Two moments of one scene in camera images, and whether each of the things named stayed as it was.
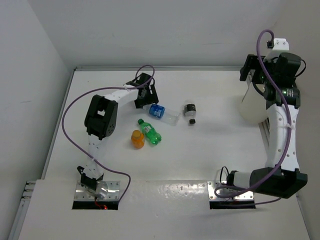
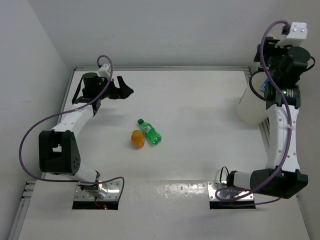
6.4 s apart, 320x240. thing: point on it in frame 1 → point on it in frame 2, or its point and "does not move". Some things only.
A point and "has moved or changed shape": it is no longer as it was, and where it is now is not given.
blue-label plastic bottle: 159,111 has moved or changed shape
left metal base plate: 105,190 does not move
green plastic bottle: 150,131 does not move
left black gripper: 151,99 → 123,91
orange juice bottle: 137,139 does not move
